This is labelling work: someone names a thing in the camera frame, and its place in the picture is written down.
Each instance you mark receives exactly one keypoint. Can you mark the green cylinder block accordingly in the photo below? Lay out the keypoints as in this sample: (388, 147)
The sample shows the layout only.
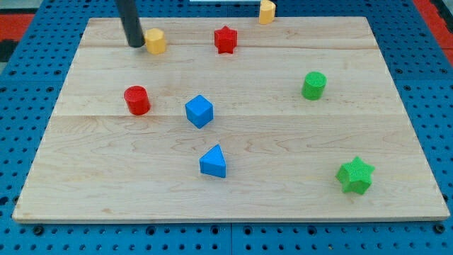
(314, 85)

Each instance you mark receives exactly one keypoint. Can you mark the light wooden board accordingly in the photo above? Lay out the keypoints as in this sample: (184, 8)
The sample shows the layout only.
(98, 163)

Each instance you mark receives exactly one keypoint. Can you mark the red star block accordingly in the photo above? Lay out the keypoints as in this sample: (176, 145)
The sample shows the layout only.
(225, 40)

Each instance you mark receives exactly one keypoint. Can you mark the yellow heart block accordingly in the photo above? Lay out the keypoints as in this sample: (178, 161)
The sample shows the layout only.
(266, 12)

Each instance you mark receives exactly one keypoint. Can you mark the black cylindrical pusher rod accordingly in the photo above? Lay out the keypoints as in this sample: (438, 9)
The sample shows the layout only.
(129, 17)

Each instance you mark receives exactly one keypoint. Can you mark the yellow hexagon block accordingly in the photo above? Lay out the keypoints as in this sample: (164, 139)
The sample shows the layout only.
(155, 41)

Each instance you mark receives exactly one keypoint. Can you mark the blue triangle block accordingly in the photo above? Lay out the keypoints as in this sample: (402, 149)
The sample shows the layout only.
(213, 163)

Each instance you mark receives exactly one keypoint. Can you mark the blue cube block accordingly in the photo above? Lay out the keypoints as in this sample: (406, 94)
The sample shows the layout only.
(199, 111)

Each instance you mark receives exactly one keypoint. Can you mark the green star block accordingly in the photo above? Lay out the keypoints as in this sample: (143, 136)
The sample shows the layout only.
(355, 176)

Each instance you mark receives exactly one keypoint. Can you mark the red cylinder block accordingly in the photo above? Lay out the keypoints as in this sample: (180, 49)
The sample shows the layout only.
(137, 100)

